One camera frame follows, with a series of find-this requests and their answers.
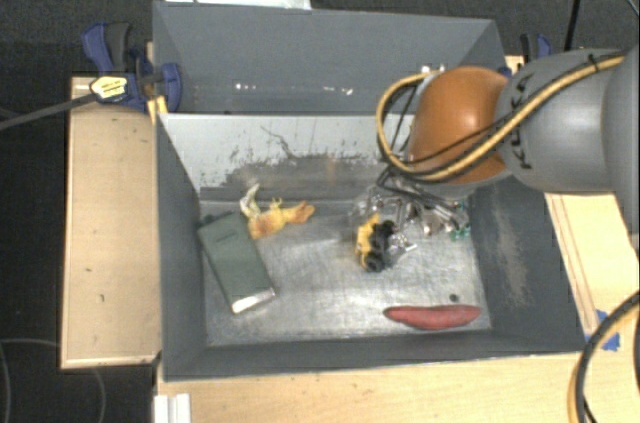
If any red long toy vegetable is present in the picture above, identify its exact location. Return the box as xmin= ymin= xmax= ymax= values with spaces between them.
xmin=382 ymin=303 xmax=483 ymax=330

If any grey metal bin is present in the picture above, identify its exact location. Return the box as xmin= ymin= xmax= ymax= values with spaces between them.
xmin=150 ymin=0 xmax=587 ymax=383

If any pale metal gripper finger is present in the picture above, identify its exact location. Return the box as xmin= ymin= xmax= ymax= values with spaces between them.
xmin=389 ymin=231 xmax=418 ymax=258
xmin=352 ymin=197 xmax=383 ymax=226

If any pale wood flat board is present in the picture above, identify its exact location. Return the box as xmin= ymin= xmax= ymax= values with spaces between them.
xmin=59 ymin=75 xmax=164 ymax=371

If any yellow and black toy vehicle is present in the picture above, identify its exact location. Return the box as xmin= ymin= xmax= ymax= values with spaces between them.
xmin=354 ymin=212 xmax=399 ymax=274

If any orange and yellow toy animal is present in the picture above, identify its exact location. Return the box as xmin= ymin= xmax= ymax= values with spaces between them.
xmin=238 ymin=183 xmax=317 ymax=241

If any dark green flat block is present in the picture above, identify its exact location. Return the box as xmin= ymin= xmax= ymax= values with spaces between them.
xmin=196 ymin=209 xmax=278 ymax=315

